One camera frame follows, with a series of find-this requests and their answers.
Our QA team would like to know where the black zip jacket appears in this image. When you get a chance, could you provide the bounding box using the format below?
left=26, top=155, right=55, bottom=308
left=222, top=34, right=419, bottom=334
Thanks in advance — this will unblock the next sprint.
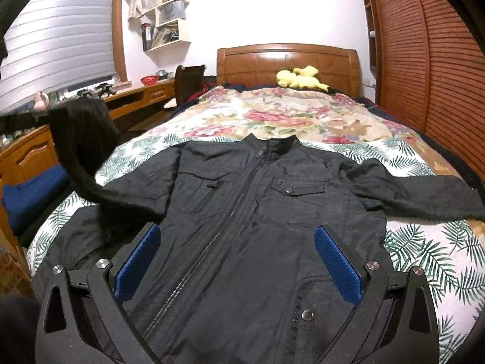
left=0, top=97, right=485, bottom=364

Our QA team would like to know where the floral and fern bedspread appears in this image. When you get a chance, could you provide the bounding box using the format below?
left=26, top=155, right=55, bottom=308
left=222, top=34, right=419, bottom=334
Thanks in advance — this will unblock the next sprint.
left=26, top=85, right=485, bottom=364

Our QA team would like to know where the folded navy blue garment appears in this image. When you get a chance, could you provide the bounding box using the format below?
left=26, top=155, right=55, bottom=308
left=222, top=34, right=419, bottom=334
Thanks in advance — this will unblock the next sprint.
left=1, top=163, right=71, bottom=237

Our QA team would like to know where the long wooden desk cabinet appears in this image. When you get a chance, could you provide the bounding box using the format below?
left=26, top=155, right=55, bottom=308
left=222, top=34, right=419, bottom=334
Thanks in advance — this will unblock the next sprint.
left=0, top=79, right=178, bottom=198

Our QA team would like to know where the red bowl on desk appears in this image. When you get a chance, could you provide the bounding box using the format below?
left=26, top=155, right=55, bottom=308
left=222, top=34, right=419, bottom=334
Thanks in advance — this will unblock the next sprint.
left=141, top=76, right=159, bottom=86

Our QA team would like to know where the pink thermos jug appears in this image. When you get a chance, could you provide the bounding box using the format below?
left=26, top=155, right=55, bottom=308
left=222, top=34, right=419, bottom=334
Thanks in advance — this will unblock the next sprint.
left=34, top=91, right=49, bottom=111

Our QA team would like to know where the dark wooden chair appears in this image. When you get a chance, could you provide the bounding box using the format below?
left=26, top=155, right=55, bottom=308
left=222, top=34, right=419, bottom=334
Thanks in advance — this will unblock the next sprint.
left=167, top=65, right=206, bottom=107

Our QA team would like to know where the yellow plush toy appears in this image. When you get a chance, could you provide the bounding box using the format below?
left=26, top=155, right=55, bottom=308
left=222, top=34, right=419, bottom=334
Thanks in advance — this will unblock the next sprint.
left=275, top=66, right=329, bottom=92

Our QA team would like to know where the wooden bed headboard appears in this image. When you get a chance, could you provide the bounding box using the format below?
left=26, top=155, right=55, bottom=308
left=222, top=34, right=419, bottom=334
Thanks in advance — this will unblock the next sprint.
left=216, top=43, right=362, bottom=98

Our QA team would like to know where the louvered wooden wardrobe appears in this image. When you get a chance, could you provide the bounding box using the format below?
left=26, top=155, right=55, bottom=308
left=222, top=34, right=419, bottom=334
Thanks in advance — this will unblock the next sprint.
left=365, top=0, right=484, bottom=177

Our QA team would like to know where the grey window roller blind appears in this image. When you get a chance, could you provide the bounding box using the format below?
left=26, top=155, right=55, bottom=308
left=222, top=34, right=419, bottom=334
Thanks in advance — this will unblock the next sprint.
left=1, top=0, right=117, bottom=111

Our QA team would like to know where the white wall shelf unit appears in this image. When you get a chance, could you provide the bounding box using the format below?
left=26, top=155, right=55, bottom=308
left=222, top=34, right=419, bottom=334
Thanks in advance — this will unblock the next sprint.
left=138, top=0, right=191, bottom=53

